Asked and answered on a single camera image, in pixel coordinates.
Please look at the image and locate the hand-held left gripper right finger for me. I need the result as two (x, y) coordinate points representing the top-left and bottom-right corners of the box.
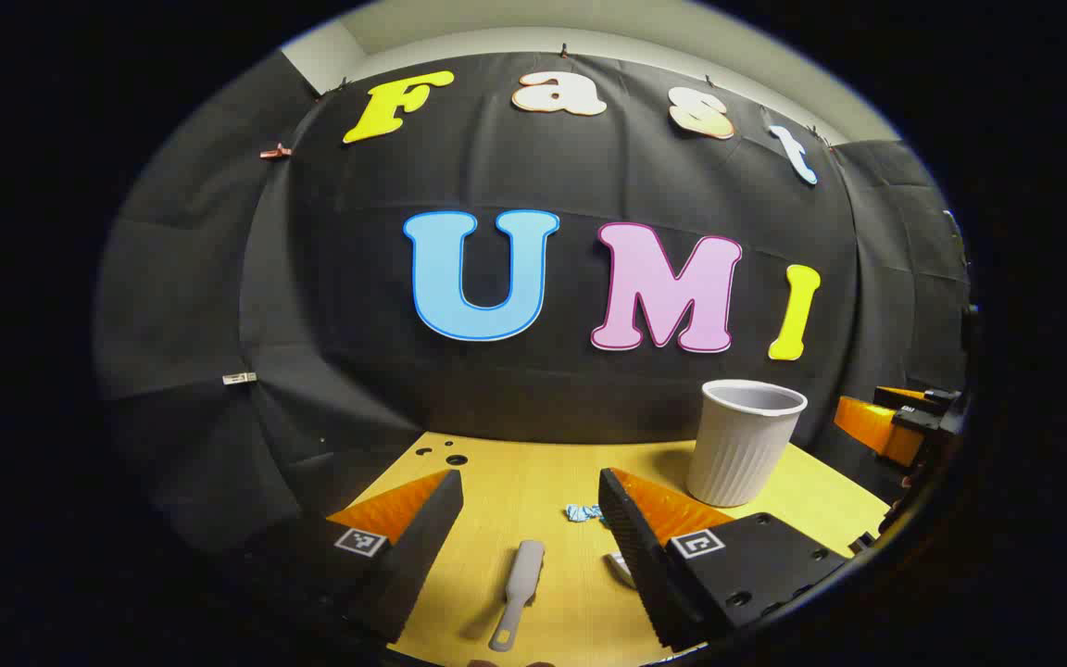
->
(598, 468), (849, 654)

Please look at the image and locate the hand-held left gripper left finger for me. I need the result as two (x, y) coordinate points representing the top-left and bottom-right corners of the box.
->
(251, 470), (465, 645)

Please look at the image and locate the small grey broom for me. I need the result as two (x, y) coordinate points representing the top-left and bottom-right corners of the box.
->
(488, 540), (546, 653)

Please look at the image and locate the wooden desktop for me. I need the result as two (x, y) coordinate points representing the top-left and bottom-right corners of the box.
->
(325, 431), (893, 667)

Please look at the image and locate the white ribbed garbage bin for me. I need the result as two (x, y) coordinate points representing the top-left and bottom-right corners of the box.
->
(685, 379), (810, 509)

